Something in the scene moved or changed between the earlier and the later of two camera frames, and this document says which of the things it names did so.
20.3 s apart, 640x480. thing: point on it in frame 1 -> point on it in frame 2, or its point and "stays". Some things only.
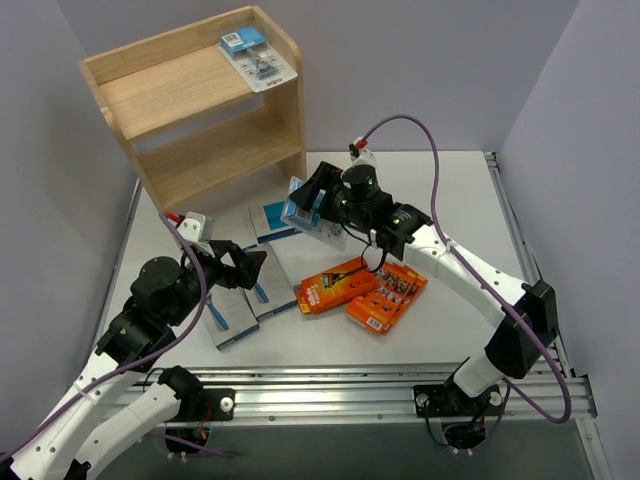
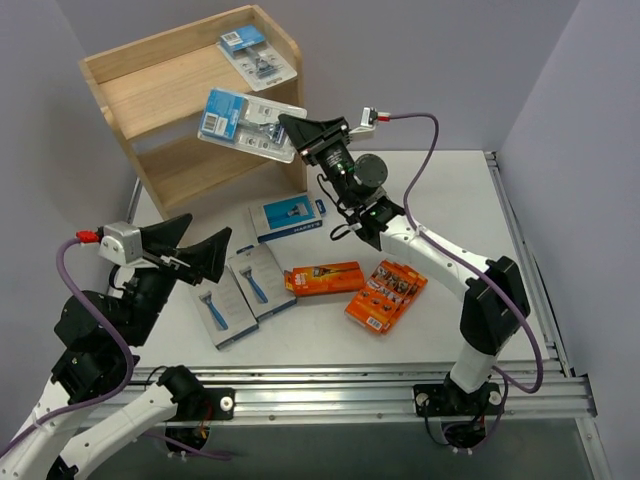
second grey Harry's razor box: x=229 y=314 stays
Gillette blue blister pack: x=293 y=213 -> x=248 y=123
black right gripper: x=325 y=185 -> x=323 y=143
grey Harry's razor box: x=271 y=291 stays
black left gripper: x=226 y=262 -> x=170 y=261
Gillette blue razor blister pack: x=249 y=51 stays
